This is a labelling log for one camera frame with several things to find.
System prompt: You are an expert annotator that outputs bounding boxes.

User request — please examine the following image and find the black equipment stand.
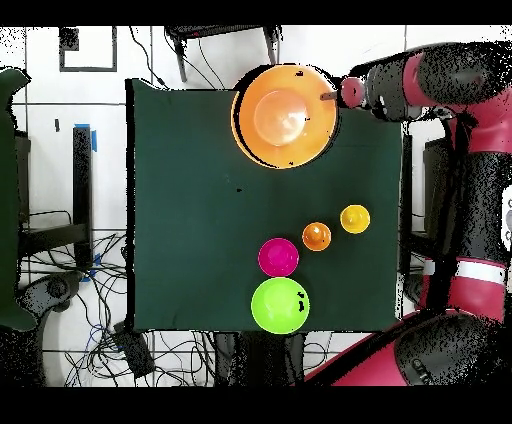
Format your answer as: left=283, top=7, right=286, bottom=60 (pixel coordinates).
left=422, top=137, right=455, bottom=238

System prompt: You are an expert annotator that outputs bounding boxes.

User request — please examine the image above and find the dark green tablecloth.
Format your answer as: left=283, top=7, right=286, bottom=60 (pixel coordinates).
left=125, top=78, right=403, bottom=333

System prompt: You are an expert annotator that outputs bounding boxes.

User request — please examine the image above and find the tangle of black cables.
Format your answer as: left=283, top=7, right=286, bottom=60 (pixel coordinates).
left=19, top=209, right=217, bottom=387

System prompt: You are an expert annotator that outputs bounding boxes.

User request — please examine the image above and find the black floor frame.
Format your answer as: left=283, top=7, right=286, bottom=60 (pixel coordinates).
left=58, top=26, right=118, bottom=74

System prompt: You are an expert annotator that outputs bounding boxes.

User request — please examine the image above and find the black stand bar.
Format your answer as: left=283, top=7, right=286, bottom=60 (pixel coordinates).
left=19, top=125, right=94, bottom=273

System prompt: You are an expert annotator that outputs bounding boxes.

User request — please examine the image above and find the yellow cup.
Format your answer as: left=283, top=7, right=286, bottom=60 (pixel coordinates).
left=339, top=204, right=372, bottom=235

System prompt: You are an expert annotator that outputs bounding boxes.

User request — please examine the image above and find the green cloth side table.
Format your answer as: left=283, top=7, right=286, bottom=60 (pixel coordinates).
left=0, top=67, right=35, bottom=332

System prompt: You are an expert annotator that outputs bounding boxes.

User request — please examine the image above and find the large yellow bowl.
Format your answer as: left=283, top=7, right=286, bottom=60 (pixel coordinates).
left=230, top=63, right=340, bottom=170

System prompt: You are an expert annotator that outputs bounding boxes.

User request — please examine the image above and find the pink red bowl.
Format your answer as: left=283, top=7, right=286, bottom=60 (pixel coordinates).
left=257, top=237, right=300, bottom=278

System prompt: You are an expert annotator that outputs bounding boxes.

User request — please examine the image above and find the black power box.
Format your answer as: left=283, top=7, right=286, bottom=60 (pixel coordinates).
left=112, top=321, right=156, bottom=380

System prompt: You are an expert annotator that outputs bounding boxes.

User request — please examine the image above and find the dark grey chair with knob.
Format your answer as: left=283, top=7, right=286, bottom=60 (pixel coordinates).
left=15, top=270, right=85, bottom=319

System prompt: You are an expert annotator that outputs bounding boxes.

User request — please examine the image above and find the orange cup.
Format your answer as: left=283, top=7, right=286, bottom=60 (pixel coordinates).
left=301, top=221, right=333, bottom=252

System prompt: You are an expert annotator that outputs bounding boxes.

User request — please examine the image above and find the green bowl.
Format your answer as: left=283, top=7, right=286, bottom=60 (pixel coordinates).
left=250, top=276, right=311, bottom=335

